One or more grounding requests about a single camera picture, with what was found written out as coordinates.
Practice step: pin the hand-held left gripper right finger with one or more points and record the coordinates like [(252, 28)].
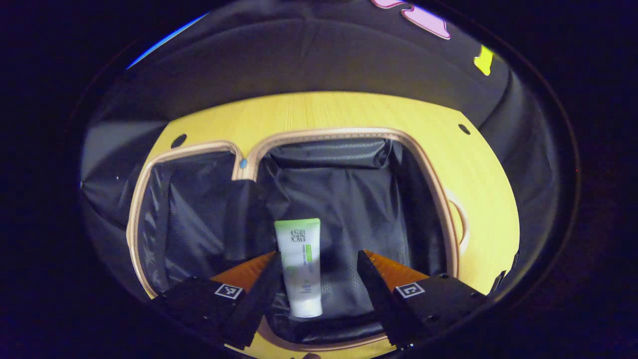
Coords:
[(376, 299)]

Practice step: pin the white green skin care tube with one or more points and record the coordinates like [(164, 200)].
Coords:
[(299, 249)]

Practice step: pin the black backdrop cloth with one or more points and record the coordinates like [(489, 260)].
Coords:
[(299, 60)]

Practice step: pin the pink suitcase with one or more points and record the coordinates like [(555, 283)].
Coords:
[(349, 199)]

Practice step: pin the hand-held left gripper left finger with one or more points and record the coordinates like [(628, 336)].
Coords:
[(259, 299)]

